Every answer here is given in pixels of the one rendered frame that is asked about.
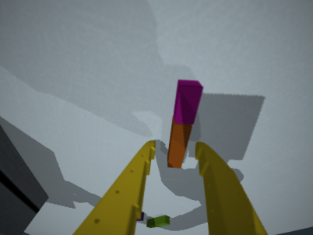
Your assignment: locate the lime green rod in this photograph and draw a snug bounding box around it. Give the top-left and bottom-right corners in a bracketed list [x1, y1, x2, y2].
[146, 215, 170, 228]

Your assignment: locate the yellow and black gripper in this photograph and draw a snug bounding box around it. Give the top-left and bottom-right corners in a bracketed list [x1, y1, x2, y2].
[73, 140, 268, 235]

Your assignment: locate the magenta rod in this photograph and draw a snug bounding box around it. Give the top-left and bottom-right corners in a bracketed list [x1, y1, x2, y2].
[174, 79, 203, 125]

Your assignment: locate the brown rectangular block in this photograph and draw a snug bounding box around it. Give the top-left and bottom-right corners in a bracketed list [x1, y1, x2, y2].
[167, 115, 192, 168]

